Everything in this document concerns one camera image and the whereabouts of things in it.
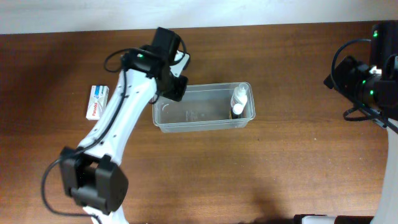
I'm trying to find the white Panadol box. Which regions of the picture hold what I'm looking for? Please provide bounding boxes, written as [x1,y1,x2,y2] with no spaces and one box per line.
[86,85,109,120]

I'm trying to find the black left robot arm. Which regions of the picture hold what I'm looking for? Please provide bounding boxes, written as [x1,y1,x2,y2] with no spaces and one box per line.
[58,27,190,223]

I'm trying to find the clear plastic container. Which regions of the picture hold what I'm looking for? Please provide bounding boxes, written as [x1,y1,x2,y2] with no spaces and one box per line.
[152,82,256,133]

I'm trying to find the dark syrup bottle white cap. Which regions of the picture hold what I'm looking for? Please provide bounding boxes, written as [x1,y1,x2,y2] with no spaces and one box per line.
[229,103,244,119]

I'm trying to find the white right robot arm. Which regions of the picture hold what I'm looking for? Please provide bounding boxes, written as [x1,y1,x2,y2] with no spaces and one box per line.
[293,21,397,224]

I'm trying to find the white squeeze bottle clear cap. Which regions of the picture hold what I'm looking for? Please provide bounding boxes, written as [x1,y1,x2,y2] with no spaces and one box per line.
[231,83,249,107]

